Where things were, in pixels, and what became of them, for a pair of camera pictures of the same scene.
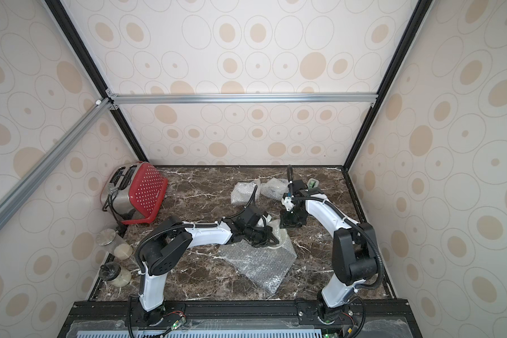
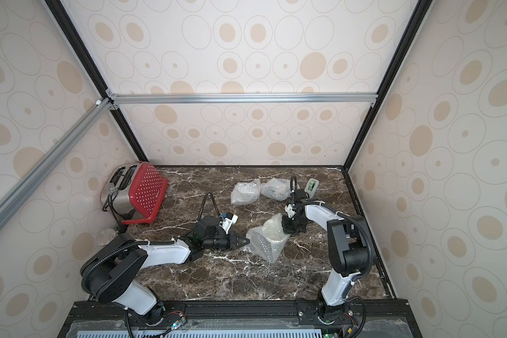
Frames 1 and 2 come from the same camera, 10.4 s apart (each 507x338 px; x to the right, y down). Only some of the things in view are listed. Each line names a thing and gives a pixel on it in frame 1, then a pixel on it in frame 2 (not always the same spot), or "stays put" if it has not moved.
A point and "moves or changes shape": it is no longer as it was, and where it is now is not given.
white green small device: [313, 183] stays put
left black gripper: [268, 236] -> [233, 241]
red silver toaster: [134, 192] stays put
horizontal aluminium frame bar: [242, 98] stays put
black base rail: [369, 318] stays put
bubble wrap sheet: [267, 266] moves or changes shape
